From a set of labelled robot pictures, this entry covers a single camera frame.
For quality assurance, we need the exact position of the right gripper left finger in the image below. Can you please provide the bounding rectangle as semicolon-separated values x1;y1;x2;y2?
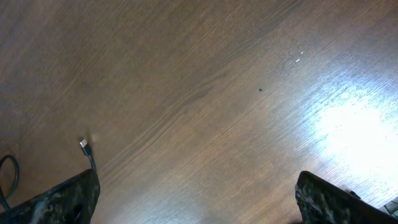
1;169;100;224

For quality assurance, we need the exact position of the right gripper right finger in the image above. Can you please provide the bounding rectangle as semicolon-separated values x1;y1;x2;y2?
295;171;397;224

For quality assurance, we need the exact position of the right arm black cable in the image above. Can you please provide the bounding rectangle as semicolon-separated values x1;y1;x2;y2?
0;154;21;211

